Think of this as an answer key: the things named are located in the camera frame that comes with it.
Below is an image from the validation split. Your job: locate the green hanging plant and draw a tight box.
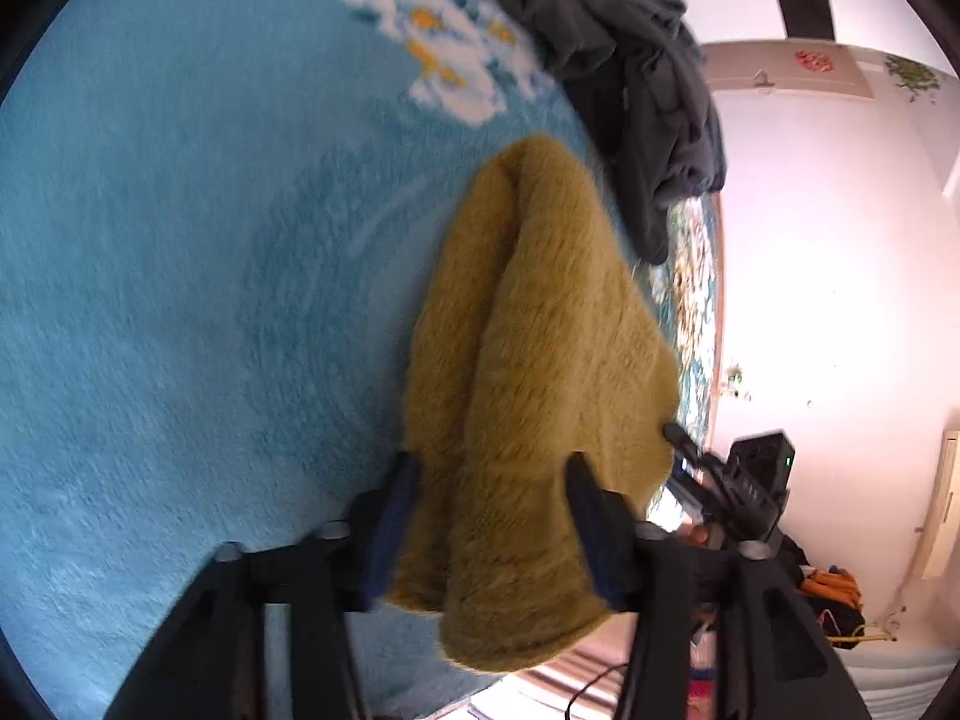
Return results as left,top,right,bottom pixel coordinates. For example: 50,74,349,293
883,52,940,104

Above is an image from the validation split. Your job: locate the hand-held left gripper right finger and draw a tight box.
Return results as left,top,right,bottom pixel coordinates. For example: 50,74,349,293
564,454,875,720

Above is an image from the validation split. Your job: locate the grey blue garment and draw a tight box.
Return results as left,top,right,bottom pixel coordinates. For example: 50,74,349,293
660,15,730,200

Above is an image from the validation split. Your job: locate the olive knit sweater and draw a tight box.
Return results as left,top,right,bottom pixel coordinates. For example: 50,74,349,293
386,133,680,674

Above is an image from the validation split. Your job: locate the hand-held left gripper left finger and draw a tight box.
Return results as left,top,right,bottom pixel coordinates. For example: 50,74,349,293
105,450,421,720

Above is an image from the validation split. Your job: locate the beige room door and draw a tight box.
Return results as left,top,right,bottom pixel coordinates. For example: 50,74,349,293
703,41,877,100

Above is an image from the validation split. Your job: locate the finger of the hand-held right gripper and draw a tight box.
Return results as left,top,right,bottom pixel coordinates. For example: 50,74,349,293
662,422,725,485
660,469,713,522

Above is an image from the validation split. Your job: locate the orange black bag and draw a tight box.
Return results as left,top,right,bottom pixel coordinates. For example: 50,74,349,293
784,547,867,642

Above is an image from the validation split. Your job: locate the black cable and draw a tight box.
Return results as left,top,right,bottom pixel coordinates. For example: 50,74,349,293
566,661,632,720

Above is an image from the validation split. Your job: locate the yellow cable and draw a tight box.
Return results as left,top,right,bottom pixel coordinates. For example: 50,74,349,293
821,607,899,647

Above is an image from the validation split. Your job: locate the dark grey garment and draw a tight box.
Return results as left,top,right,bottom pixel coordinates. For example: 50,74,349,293
480,0,728,265

